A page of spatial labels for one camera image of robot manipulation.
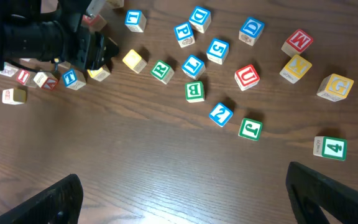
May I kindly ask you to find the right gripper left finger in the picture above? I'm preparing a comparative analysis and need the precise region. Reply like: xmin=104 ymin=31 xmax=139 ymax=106
xmin=0 ymin=174 xmax=83 ymax=224

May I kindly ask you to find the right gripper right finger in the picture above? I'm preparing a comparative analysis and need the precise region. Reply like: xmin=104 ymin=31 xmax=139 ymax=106
xmin=285 ymin=162 xmax=358 ymax=223

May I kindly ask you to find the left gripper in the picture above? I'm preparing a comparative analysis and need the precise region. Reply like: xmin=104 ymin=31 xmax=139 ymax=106
xmin=62 ymin=26 xmax=119 ymax=70

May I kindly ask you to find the red I block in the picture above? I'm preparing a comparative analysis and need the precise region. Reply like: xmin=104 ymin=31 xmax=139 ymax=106
xmin=16 ymin=69 xmax=38 ymax=88

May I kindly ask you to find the blue 2 block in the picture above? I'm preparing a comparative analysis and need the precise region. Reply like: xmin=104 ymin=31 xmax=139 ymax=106
xmin=209 ymin=102 xmax=233 ymax=127

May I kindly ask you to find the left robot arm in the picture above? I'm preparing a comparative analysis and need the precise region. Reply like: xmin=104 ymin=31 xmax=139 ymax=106
xmin=0 ymin=0 xmax=119 ymax=70

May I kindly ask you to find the yellow block centre left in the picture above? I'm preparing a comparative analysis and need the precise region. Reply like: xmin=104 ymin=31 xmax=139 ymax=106
xmin=87 ymin=65 xmax=111 ymax=82

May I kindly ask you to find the red U block left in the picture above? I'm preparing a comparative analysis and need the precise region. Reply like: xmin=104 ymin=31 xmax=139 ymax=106
xmin=82 ymin=14 xmax=107 ymax=32

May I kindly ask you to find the red u block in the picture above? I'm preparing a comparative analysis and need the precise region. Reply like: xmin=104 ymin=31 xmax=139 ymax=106
xmin=82 ymin=14 xmax=107 ymax=32
xmin=234 ymin=64 xmax=260 ymax=91

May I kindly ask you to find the blue T block left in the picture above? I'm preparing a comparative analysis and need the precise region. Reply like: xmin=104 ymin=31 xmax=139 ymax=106
xmin=62 ymin=68 xmax=86 ymax=90

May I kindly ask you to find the blue t block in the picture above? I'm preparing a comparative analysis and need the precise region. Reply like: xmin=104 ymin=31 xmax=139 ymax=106
xmin=62 ymin=68 xmax=86 ymax=90
xmin=181 ymin=55 xmax=206 ymax=80

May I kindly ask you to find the yellow block top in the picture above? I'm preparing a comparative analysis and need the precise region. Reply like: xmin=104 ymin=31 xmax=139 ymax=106
xmin=106 ymin=0 xmax=124 ymax=9

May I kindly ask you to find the green 4 block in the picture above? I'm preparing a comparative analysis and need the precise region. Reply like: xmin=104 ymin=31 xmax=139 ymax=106
xmin=313 ymin=136 xmax=347 ymax=161

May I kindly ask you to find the blue L block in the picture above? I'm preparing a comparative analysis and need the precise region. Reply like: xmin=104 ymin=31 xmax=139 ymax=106
xmin=124 ymin=10 xmax=147 ymax=32

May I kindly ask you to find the plain wooden red block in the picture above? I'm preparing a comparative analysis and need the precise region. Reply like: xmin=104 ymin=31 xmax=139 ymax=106
xmin=33 ymin=72 xmax=58 ymax=90

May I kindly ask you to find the green R block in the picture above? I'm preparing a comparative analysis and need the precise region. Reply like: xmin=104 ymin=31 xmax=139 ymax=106
xmin=150 ymin=60 xmax=175 ymax=85

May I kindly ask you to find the green J block right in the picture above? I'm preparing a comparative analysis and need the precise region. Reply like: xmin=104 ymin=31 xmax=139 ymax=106
xmin=238 ymin=118 xmax=263 ymax=141

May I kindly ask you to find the green V block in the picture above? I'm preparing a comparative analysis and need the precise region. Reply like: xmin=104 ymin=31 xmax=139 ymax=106
xmin=0 ymin=62 xmax=19 ymax=77

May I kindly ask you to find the plain wooden picture block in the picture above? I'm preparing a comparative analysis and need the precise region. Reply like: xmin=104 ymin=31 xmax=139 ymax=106
xmin=2 ymin=88 xmax=27 ymax=105

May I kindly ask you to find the blue P block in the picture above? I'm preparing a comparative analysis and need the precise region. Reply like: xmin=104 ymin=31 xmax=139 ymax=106
xmin=173 ymin=22 xmax=195 ymax=48

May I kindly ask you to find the blue T block right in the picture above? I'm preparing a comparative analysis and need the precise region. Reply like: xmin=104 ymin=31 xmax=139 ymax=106
xmin=181 ymin=55 xmax=206 ymax=80

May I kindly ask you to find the yellow G block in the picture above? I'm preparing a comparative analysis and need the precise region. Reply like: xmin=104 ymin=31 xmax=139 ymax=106
xmin=316 ymin=73 xmax=354 ymax=102

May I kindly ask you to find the green B block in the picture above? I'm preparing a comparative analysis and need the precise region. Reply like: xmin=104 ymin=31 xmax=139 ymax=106
xmin=185 ymin=81 xmax=205 ymax=103

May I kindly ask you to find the blue D block left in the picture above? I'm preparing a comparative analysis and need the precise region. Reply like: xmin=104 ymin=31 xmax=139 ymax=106
xmin=189 ymin=6 xmax=211 ymax=34

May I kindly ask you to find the blue d block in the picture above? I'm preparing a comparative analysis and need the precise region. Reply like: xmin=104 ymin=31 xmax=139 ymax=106
xmin=189 ymin=6 xmax=211 ymax=34
xmin=239 ymin=17 xmax=265 ymax=46

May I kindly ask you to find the yellow K block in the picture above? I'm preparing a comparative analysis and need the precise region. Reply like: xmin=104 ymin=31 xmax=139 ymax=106
xmin=280 ymin=55 xmax=312 ymax=84

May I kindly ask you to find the blue 5 block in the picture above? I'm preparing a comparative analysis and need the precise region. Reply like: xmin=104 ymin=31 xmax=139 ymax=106
xmin=206 ymin=39 xmax=229 ymax=65

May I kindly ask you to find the red U block right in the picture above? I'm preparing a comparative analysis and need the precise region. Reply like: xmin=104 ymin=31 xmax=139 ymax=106
xmin=234 ymin=64 xmax=260 ymax=91

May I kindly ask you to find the red M block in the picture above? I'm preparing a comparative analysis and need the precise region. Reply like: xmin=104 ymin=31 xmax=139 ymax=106
xmin=282 ymin=29 xmax=314 ymax=57

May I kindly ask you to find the blue D block right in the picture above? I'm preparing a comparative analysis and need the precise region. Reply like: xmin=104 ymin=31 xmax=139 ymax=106
xmin=239 ymin=17 xmax=265 ymax=46

